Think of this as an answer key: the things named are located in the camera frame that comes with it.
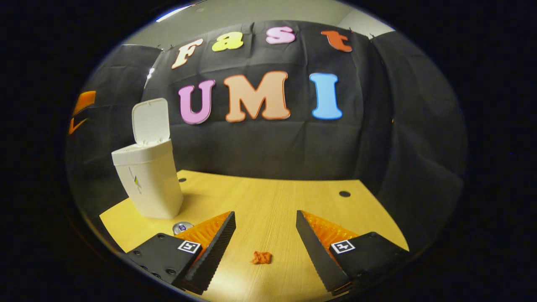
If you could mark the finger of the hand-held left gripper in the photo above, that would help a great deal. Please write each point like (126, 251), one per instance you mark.
(85, 100)
(75, 126)

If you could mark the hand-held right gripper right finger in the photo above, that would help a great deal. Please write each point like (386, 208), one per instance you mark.
(319, 256)

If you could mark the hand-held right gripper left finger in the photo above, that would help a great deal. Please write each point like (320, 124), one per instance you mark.
(214, 251)

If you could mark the blue pop can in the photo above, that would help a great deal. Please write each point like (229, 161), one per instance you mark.
(181, 227)

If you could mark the orange paper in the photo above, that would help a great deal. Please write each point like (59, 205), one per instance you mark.
(261, 257)

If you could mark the white desktop garbage bin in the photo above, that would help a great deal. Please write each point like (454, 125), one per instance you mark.
(147, 184)

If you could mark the wooden desktop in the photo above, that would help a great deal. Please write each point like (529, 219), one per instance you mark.
(272, 201)

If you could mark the black backdrop cloth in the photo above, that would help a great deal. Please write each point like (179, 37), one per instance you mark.
(272, 142)

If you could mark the ceiling light panel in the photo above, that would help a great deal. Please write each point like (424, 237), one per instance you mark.
(174, 12)

